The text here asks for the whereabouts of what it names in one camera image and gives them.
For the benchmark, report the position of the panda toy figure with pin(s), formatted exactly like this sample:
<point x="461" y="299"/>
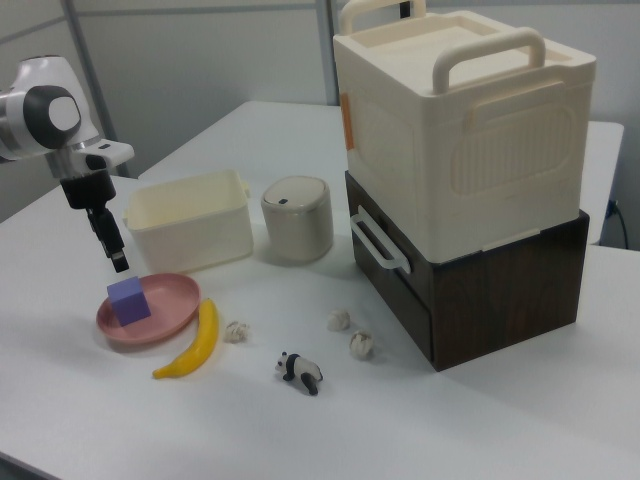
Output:
<point x="297" y="369"/>

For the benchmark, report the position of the small beige lidded trash can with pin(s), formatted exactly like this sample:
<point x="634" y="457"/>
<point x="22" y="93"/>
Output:
<point x="297" y="225"/>

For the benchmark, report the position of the cream open plastic bin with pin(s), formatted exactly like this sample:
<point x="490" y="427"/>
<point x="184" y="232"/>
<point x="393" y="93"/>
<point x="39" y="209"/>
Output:
<point x="195" y="240"/>

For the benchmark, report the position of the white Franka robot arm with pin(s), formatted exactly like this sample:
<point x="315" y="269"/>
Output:
<point x="40" y="115"/>

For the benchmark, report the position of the yellow banana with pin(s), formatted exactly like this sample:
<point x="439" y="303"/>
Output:
<point x="202" y="340"/>

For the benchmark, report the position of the dark brown wooden drawer box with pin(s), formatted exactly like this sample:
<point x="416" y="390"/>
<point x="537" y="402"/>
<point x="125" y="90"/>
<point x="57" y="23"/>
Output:
<point x="500" y="310"/>

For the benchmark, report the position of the purple cube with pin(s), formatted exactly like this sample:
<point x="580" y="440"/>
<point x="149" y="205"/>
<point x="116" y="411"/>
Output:
<point x="129" y="302"/>

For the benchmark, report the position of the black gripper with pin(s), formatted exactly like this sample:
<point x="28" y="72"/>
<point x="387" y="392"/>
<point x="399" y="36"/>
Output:
<point x="87" y="191"/>

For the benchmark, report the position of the dark camera stand pole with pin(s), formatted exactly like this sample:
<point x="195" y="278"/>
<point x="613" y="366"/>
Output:
<point x="405" y="7"/>

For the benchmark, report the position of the pink plate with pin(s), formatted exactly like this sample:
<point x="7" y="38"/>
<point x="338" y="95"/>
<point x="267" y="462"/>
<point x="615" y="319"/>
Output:
<point x="170" y="305"/>

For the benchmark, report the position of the crumpled white paper ball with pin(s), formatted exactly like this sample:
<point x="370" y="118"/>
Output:
<point x="237" y="332"/>
<point x="361" y="344"/>
<point x="338" y="320"/>

